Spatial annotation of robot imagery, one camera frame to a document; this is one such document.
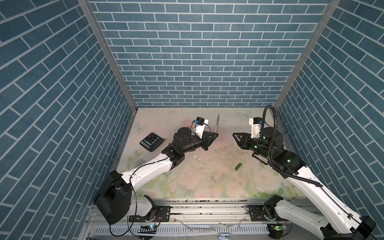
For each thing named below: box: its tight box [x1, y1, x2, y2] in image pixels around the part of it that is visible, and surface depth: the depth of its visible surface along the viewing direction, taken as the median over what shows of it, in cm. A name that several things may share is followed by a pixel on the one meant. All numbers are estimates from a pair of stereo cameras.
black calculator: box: [139, 132, 165, 152], surface depth 101 cm
